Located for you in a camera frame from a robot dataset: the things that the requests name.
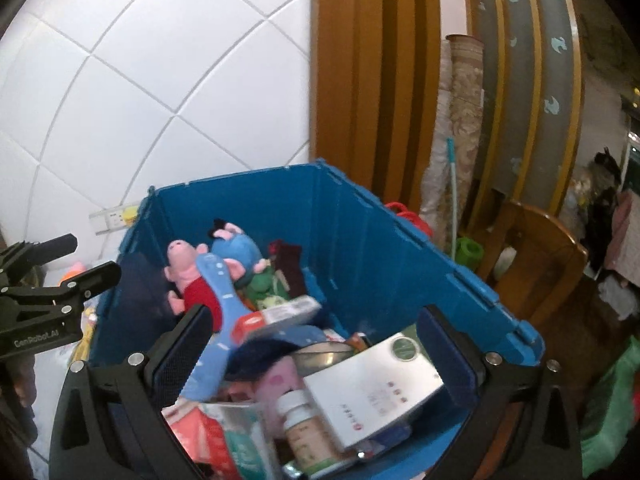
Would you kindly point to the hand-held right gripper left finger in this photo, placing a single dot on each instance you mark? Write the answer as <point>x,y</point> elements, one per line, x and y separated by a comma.
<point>177,360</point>

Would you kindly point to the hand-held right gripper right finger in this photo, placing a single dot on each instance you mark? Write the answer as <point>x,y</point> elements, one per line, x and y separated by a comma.
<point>450,360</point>

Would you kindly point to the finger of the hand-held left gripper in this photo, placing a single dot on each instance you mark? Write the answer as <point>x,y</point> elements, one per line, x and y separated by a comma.
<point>90,277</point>
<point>45,250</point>

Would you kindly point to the orange plush toy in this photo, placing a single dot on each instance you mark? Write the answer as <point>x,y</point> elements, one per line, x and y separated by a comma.
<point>72,275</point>

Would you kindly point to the white box green seal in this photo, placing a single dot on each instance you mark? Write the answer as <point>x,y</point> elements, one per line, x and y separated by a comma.
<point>370,395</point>

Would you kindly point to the pink pig plush toy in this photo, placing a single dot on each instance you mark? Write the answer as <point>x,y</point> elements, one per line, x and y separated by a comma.
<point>182,265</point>

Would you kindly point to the red green box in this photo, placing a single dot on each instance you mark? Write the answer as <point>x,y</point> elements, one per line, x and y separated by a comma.
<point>240,445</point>

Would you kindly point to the red white medicine box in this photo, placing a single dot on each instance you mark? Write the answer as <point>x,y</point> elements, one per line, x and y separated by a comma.
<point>280,315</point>

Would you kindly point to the white bottle orange label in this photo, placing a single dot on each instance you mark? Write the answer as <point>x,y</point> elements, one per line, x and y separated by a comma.
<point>305,435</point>

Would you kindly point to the blue plastic crate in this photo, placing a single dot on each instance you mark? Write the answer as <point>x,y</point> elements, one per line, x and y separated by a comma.
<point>360,240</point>

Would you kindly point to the white power socket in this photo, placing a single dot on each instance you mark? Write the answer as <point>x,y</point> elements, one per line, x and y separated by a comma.
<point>115,219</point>

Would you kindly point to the dark blue fabric item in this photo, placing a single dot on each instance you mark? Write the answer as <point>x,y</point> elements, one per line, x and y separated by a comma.
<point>270,350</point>

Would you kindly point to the pale pink plush toy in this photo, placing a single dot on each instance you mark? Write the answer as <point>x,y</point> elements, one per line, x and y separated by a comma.
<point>280,380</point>

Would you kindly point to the green roll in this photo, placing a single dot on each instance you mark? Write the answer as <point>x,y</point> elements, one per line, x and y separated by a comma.
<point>467,252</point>

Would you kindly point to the green plush toy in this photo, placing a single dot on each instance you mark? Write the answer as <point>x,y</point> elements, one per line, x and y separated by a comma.
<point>260,285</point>

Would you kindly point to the blue pig plush toy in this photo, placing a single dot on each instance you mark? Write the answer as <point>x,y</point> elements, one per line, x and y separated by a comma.
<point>240,250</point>

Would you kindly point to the wooden chair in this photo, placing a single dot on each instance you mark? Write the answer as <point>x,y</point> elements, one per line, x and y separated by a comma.
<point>540,250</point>

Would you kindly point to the dark red fabric item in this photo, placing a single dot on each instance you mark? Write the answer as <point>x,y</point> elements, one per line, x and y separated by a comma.
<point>290,265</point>

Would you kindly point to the red plastic item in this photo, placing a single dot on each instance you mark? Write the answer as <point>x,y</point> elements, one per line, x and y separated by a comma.
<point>410,217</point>

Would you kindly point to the teal stick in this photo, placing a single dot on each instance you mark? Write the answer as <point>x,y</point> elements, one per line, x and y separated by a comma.
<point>452,195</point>

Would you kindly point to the green plastic bag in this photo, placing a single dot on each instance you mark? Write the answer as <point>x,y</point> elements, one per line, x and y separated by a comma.
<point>612,410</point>

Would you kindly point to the rolled patterned carpet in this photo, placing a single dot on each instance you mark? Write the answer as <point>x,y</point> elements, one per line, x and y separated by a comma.
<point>460,135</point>

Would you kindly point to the wooden screen patterned glass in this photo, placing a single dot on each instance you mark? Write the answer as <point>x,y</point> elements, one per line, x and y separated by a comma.
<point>540,85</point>

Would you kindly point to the white wall switch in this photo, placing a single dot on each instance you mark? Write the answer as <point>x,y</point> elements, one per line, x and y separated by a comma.
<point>97,223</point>

